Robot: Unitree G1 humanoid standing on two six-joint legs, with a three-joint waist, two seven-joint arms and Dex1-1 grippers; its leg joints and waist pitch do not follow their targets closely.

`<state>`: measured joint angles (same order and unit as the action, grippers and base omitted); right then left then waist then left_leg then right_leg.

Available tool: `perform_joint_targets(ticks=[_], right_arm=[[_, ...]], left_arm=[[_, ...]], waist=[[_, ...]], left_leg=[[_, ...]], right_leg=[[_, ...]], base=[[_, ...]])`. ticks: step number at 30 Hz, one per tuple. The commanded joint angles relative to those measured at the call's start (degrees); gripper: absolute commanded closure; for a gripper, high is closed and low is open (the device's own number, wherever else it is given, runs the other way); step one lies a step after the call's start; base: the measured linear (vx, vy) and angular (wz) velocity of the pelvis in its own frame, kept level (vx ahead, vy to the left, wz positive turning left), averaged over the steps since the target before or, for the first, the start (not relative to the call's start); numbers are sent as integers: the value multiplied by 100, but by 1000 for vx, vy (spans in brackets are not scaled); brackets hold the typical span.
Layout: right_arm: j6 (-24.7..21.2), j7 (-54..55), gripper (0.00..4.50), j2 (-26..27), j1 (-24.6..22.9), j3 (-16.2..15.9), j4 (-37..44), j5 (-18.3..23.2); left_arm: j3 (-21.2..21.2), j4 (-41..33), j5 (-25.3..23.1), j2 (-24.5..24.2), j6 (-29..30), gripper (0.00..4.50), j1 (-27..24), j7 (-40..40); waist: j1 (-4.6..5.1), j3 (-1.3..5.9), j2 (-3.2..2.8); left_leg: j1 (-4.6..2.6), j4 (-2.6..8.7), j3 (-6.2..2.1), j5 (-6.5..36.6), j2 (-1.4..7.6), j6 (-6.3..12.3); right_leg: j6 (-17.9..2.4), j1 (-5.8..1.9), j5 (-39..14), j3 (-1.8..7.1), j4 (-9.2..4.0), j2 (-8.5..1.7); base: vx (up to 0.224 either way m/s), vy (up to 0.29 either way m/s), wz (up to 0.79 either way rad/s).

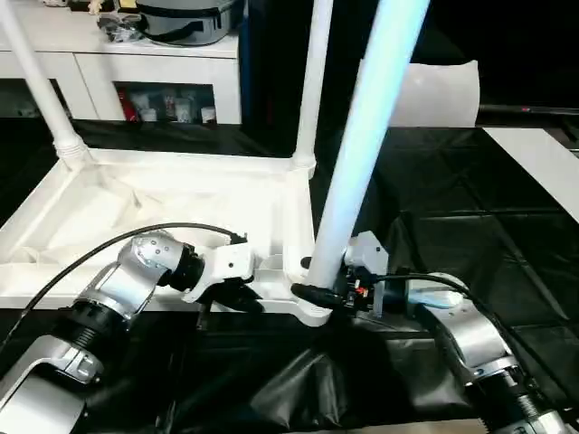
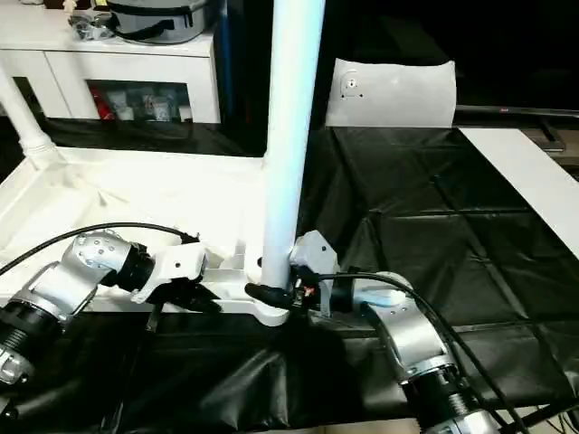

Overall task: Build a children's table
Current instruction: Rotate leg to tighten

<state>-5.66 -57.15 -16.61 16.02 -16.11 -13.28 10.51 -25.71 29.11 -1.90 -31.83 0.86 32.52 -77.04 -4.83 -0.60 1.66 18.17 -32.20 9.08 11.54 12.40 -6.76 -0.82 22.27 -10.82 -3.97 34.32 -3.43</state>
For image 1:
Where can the white plastic table top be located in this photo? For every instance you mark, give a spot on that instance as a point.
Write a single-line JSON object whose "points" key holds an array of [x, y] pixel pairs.
{"points": [[136, 199]]}

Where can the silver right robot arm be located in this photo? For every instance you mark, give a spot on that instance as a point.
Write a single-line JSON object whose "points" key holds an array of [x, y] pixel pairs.
{"points": [[479, 334]]}

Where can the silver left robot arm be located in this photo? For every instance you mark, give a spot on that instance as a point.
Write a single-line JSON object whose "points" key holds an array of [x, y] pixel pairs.
{"points": [[99, 307]]}

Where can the black work mat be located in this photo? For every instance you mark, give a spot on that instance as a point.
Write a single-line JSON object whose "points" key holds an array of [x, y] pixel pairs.
{"points": [[470, 235]]}

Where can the red bottle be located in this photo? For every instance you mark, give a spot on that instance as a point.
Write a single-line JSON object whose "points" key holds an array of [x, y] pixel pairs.
{"points": [[128, 107]]}

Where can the white cushion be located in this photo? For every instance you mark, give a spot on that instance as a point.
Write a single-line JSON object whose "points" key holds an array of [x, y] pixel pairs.
{"points": [[430, 90]]}

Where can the white flat board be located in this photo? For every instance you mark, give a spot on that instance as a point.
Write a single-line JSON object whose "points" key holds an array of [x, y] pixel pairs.
{"points": [[543, 167]]}

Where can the white cabinet with glass doors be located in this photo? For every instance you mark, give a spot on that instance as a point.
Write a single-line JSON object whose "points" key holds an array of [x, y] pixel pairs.
{"points": [[90, 72]]}

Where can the grey clutter on cabinet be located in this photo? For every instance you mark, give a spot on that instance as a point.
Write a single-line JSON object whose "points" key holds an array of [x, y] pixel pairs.
{"points": [[172, 18]]}

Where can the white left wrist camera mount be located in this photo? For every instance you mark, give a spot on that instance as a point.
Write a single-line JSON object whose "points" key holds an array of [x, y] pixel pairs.
{"points": [[222, 267]]}

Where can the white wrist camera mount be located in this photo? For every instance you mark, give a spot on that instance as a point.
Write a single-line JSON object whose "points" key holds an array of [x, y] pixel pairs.
{"points": [[222, 267], [366, 249]]}

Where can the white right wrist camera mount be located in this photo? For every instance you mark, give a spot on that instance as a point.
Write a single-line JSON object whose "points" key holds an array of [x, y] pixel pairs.
{"points": [[366, 249]]}

